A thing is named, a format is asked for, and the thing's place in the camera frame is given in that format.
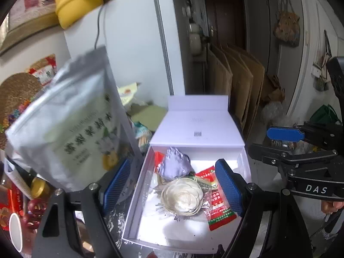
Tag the round woven mat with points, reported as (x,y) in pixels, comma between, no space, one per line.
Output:
(16,94)

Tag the silver stand-up pouch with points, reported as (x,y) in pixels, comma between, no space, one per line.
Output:
(67,118)

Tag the red snack packet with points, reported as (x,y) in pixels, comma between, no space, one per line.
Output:
(215,212)

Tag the purple sachet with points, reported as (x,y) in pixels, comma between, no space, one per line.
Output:
(174,164)

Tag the hanging patterned bag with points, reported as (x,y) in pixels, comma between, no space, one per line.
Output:
(286,24)

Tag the yellow plastic container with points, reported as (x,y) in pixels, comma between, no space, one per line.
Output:
(78,2)

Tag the gold picture frame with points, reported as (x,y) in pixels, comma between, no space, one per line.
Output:
(29,2)

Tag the red snack bag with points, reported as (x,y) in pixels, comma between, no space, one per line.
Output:
(8,209)

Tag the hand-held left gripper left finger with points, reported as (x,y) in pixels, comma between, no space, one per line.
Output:
(117,185)

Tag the hanging wall ornaments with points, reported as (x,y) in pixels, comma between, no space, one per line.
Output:
(319,70)

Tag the green bag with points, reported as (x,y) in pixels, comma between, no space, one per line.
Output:
(322,113)

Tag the cream paper packet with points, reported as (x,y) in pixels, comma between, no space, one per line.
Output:
(127,91)

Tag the red patterned packet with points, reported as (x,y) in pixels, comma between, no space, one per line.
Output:
(43,70)

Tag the person's right hand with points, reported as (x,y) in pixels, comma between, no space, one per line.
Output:
(329,207)

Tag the white cardboard box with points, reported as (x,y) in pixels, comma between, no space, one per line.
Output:
(199,121)

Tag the white ceramic pot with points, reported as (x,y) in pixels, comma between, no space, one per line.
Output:
(194,39)

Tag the small red candy packet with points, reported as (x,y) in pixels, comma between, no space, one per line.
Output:
(159,158)

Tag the green cardboard piece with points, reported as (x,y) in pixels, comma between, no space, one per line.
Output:
(150,115)

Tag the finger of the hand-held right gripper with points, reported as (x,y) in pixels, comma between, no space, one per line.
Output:
(290,158)
(285,134)

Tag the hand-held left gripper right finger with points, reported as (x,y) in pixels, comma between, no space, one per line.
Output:
(228,188)

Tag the cardboard scraps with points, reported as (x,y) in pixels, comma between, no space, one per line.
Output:
(274,91)

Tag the dark brown door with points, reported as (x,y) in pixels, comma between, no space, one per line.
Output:
(225,18)

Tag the dark bottle with gold cap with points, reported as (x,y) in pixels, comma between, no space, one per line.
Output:
(39,186)

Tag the toothpick packet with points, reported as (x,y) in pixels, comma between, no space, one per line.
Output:
(142,137)

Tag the clear plastic bags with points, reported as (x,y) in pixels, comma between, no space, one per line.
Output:
(274,113)

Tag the white refrigerator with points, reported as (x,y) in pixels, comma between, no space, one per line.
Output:
(134,32)

